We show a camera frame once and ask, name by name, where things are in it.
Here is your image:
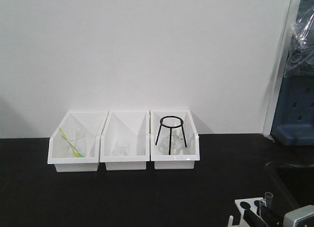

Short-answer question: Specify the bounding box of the clear glass beaker left bin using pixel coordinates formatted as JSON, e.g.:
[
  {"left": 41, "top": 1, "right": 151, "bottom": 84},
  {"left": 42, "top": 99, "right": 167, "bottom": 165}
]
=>
[{"left": 68, "top": 129, "right": 86, "bottom": 156}]

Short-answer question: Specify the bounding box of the blue-grey pegboard drying rack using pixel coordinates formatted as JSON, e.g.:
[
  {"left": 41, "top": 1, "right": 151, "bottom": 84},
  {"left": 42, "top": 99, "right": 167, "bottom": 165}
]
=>
[{"left": 270, "top": 0, "right": 314, "bottom": 146}]

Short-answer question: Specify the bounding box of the white test tube rack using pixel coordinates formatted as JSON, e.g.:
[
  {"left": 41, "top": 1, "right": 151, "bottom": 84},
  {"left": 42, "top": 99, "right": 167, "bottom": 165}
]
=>
[{"left": 227, "top": 198, "right": 263, "bottom": 227}]

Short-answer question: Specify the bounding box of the plastic bag of dark items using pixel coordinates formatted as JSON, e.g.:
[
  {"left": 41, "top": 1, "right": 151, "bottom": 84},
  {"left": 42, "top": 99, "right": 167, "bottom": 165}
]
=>
[{"left": 284, "top": 7, "right": 314, "bottom": 78}]

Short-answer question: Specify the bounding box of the clear glass beaker bin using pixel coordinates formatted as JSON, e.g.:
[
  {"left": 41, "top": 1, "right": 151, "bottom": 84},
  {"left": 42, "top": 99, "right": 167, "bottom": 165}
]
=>
[
  {"left": 68, "top": 129, "right": 86, "bottom": 156},
  {"left": 116, "top": 138, "right": 130, "bottom": 156}
]

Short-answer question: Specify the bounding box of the white right storage bin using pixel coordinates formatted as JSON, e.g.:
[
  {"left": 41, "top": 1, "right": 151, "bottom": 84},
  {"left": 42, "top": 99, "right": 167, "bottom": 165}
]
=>
[{"left": 150, "top": 110, "right": 200, "bottom": 170}]

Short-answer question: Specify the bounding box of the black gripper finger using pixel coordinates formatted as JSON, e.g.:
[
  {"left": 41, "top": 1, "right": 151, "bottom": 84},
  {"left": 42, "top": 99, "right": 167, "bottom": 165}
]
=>
[
  {"left": 244, "top": 209, "right": 267, "bottom": 227},
  {"left": 261, "top": 207, "right": 284, "bottom": 227}
]

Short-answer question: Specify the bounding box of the clear glass test tube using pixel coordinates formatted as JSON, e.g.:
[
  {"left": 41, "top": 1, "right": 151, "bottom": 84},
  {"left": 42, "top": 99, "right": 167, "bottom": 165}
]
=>
[
  {"left": 264, "top": 192, "right": 273, "bottom": 208},
  {"left": 257, "top": 199, "right": 267, "bottom": 218}
]

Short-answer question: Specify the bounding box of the black metal tripod stand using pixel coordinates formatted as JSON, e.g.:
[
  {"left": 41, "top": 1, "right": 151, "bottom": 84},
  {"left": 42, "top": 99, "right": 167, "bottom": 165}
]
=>
[{"left": 155, "top": 115, "right": 187, "bottom": 147}]

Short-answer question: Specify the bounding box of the white storage bin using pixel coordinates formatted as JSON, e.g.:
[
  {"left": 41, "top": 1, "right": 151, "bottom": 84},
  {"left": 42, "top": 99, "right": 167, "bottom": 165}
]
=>
[
  {"left": 47, "top": 111, "right": 108, "bottom": 172},
  {"left": 150, "top": 110, "right": 200, "bottom": 170},
  {"left": 100, "top": 111, "right": 150, "bottom": 170}
]

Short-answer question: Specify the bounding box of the white middle storage bin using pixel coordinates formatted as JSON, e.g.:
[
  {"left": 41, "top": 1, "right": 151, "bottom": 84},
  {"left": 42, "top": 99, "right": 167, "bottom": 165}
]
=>
[{"left": 100, "top": 111, "right": 150, "bottom": 170}]

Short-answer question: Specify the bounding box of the clear glass beaker middle bin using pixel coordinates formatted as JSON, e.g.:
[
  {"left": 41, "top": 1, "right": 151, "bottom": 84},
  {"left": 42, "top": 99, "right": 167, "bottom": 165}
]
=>
[{"left": 116, "top": 138, "right": 130, "bottom": 156}]

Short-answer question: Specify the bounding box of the black sink basin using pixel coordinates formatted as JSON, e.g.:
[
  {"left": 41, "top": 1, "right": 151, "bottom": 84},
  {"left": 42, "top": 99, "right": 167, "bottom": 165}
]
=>
[{"left": 265, "top": 162, "right": 314, "bottom": 208}]

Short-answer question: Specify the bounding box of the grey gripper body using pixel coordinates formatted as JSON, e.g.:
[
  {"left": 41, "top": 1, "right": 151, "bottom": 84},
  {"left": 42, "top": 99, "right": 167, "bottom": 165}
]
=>
[{"left": 278, "top": 205, "right": 314, "bottom": 227}]

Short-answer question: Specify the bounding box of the clear round glass flask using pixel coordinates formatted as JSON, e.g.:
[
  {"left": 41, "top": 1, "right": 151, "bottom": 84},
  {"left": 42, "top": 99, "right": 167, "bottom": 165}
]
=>
[{"left": 157, "top": 127, "right": 185, "bottom": 155}]

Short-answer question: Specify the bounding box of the yellow green dropper pipette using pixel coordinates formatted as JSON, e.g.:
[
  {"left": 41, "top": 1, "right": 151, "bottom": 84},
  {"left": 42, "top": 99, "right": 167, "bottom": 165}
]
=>
[{"left": 58, "top": 127, "right": 85, "bottom": 157}]

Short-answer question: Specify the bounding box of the white left storage bin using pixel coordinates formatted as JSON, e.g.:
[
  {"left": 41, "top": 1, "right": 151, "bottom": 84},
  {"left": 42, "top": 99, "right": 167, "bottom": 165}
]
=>
[{"left": 47, "top": 111, "right": 108, "bottom": 172}]

